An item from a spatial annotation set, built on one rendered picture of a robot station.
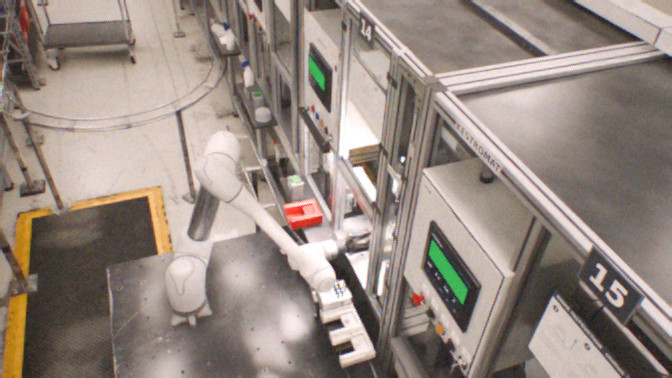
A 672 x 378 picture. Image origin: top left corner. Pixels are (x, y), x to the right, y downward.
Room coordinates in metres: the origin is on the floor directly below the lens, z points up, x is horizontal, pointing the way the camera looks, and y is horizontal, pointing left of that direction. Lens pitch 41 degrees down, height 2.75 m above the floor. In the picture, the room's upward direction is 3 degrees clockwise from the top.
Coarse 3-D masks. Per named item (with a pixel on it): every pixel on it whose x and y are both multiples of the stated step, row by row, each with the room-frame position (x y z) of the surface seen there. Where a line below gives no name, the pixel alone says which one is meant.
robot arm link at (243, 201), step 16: (240, 192) 1.55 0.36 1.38; (240, 208) 1.54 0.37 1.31; (256, 208) 1.56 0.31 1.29; (272, 224) 1.53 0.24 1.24; (288, 240) 1.48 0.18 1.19; (304, 256) 1.45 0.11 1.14; (320, 256) 1.50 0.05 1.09; (304, 272) 1.42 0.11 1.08; (320, 272) 1.41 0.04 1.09; (320, 288) 1.36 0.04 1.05
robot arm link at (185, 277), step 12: (180, 264) 1.54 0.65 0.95; (192, 264) 1.55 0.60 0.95; (168, 276) 1.49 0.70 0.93; (180, 276) 1.48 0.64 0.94; (192, 276) 1.50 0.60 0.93; (204, 276) 1.57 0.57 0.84; (168, 288) 1.47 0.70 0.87; (180, 288) 1.46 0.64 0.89; (192, 288) 1.47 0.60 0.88; (180, 300) 1.44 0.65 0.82; (192, 300) 1.46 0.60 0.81
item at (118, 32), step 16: (48, 16) 5.23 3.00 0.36; (128, 16) 5.43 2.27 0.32; (48, 32) 5.07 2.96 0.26; (64, 32) 5.09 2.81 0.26; (80, 32) 5.12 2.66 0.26; (96, 32) 5.14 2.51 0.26; (112, 32) 5.16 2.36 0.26; (128, 32) 5.18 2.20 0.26; (48, 48) 4.77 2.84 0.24; (64, 48) 4.81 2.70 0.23
